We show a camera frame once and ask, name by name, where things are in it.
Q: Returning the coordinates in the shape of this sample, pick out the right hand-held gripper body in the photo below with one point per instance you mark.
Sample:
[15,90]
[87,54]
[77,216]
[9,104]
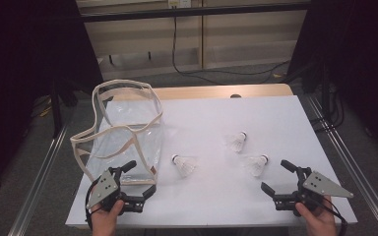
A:
[321,186]

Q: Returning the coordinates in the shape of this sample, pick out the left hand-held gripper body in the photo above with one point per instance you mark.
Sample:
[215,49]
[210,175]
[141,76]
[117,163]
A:
[104,189]

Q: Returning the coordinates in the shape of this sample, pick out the clear bag with beige trim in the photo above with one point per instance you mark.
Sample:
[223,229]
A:
[124,157]

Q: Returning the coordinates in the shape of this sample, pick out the person's left hand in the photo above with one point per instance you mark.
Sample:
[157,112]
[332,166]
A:
[105,221]

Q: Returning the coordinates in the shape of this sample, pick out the person's right hand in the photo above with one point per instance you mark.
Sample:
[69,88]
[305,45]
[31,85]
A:
[320,223]

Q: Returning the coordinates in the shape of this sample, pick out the white table board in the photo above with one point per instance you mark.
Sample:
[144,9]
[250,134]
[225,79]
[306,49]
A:
[210,124]

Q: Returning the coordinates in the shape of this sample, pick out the dark table grommet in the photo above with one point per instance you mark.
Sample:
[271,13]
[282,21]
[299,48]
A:
[235,96]

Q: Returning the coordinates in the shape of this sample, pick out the black stand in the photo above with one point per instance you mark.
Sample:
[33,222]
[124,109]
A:
[56,114]

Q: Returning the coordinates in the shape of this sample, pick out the black curtain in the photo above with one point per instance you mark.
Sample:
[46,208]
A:
[367,49]
[19,65]

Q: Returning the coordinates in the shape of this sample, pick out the black horizontal bar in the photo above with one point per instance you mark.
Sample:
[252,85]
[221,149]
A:
[193,11]

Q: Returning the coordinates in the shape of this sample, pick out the metal floor rail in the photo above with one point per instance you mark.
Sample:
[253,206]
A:
[36,187]
[357,183]

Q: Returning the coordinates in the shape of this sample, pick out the small black wall peg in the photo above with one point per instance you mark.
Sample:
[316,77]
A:
[149,55]
[111,59]

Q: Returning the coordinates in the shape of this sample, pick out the wall socket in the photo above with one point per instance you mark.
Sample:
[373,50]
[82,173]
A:
[179,3]

